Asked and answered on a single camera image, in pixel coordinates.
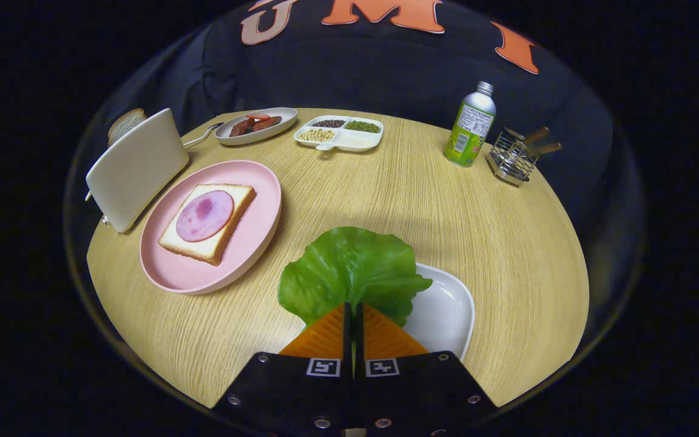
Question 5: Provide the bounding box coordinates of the white toaster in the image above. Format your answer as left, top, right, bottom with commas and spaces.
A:
85, 108, 190, 234

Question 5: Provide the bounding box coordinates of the white toaster cable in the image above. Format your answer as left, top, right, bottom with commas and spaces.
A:
183, 122, 225, 150

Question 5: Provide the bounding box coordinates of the square white bread slice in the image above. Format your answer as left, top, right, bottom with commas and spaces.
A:
158, 183, 257, 266

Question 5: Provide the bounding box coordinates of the pink ham slice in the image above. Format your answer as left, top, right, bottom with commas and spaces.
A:
176, 190, 235, 243

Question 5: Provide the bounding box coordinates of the green lettuce leaf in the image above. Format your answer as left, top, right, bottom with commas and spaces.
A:
277, 226, 433, 328

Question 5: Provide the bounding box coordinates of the black backdrop cloth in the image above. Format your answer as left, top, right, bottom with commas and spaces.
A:
101, 0, 635, 219

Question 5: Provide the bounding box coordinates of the white divided dish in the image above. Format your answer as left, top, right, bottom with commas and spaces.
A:
293, 115, 385, 152

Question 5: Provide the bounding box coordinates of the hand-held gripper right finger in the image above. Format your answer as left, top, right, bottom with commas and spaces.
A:
353, 302, 499, 437

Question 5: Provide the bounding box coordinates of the grey round plate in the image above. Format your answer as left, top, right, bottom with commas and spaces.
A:
214, 107, 298, 146

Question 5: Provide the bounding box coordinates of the white plate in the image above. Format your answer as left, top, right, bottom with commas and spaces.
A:
401, 262, 476, 362

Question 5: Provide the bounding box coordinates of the green label metal bottle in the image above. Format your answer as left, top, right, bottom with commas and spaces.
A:
444, 81, 497, 168

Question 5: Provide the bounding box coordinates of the metal wire rack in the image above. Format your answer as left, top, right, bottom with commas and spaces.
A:
487, 130, 539, 187

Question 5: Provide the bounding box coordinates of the thick brown crust bread slice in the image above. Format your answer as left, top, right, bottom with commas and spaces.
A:
107, 108, 148, 148

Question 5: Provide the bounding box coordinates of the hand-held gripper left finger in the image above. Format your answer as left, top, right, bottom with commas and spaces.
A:
211, 302, 355, 437

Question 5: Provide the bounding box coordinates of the pink plate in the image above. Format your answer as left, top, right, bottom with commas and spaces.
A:
140, 160, 282, 296

